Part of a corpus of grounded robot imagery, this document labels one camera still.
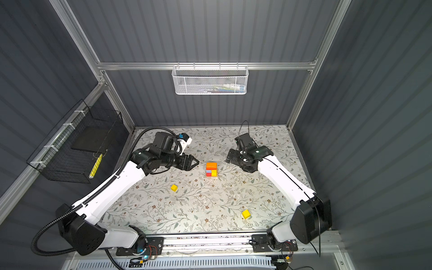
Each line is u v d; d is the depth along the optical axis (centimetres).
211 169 91
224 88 93
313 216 41
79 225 38
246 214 81
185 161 65
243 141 63
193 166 70
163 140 57
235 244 75
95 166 68
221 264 77
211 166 91
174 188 90
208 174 94
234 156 73
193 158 68
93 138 77
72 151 73
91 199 42
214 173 93
